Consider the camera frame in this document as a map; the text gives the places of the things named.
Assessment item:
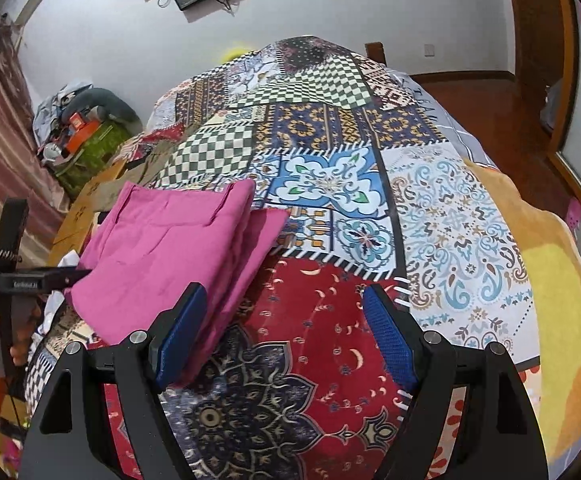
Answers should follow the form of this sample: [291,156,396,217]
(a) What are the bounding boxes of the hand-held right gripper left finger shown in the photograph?
[18,282,208,480]

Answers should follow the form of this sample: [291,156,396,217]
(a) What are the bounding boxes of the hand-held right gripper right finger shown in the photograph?
[361,284,553,480]

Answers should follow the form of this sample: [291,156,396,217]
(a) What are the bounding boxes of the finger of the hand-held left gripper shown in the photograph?
[44,267,94,292]

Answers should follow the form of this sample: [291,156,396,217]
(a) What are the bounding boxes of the pink pants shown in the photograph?
[64,180,291,387]

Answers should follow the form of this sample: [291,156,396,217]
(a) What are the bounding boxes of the person's left hand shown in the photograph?
[0,304,44,368]

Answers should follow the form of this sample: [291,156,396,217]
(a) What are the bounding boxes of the bamboo lap desk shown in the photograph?
[49,160,128,266]

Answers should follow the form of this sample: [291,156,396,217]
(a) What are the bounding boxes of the striped red curtain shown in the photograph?
[0,14,74,281]

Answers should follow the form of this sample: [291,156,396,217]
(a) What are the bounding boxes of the green fabric basket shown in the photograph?
[53,124,138,198]

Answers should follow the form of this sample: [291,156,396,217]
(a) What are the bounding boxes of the olive green shorts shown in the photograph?
[138,146,181,186]

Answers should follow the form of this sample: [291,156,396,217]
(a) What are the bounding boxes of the orange box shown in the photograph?
[66,114,105,155]

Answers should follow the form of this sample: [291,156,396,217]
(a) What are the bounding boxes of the patchwork printed blanket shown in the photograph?
[20,35,543,480]

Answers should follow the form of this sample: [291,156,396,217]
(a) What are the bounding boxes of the pile of crumpled clothes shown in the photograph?
[33,80,94,133]

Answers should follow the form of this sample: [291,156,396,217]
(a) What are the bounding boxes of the yellow orange fleece blanket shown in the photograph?
[463,159,581,476]

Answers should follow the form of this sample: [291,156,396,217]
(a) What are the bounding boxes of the grey neck pillow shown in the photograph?
[65,88,142,127]

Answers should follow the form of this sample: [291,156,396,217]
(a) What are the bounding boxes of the brown wooden door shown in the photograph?
[501,0,573,128]

